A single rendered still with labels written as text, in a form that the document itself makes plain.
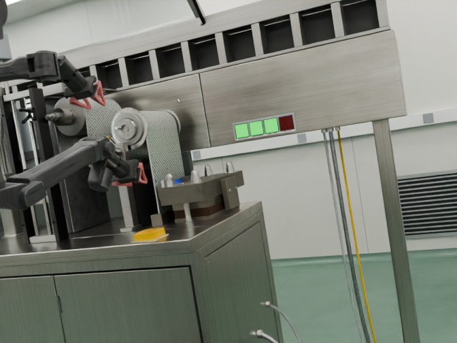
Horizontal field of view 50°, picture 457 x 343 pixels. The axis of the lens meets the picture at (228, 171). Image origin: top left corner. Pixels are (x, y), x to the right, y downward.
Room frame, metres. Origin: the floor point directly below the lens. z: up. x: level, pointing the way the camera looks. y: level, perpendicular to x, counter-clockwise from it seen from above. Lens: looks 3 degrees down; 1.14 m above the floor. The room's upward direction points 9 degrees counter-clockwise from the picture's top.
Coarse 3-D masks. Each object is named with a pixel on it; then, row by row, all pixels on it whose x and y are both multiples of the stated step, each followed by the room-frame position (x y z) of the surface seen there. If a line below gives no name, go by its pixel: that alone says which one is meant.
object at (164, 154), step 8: (176, 136) 1.90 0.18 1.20; (152, 144) 1.72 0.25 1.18; (160, 144) 1.77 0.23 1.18; (168, 144) 1.83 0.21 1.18; (176, 144) 1.89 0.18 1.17; (152, 152) 1.71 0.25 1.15; (160, 152) 1.77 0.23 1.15; (168, 152) 1.82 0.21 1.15; (176, 152) 1.88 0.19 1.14; (152, 160) 1.71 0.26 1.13; (160, 160) 1.76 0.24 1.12; (168, 160) 1.81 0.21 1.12; (176, 160) 1.87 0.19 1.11; (152, 168) 1.70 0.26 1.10; (160, 168) 1.75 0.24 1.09; (168, 168) 1.80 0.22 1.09; (176, 168) 1.86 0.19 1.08; (152, 176) 1.70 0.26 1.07; (160, 176) 1.74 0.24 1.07; (176, 176) 1.85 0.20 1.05
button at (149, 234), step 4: (156, 228) 1.46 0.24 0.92; (160, 228) 1.44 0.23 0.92; (164, 228) 1.45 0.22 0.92; (140, 232) 1.43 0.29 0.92; (144, 232) 1.42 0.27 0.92; (148, 232) 1.40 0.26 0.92; (152, 232) 1.39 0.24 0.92; (156, 232) 1.41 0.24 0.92; (160, 232) 1.43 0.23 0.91; (164, 232) 1.45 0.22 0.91; (136, 236) 1.41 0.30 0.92; (140, 236) 1.41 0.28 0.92; (144, 236) 1.40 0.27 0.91; (148, 236) 1.40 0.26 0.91; (152, 236) 1.39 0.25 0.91; (156, 236) 1.40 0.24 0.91; (160, 236) 1.43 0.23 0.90; (136, 240) 1.41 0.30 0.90; (140, 240) 1.41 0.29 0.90
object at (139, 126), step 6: (120, 114) 1.71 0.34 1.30; (126, 114) 1.70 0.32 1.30; (132, 114) 1.69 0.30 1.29; (138, 120) 1.69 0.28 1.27; (114, 126) 1.72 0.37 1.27; (138, 126) 1.69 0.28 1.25; (114, 132) 1.72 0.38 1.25; (138, 132) 1.69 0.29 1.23; (120, 138) 1.72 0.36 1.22; (138, 138) 1.69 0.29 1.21; (132, 144) 1.70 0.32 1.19
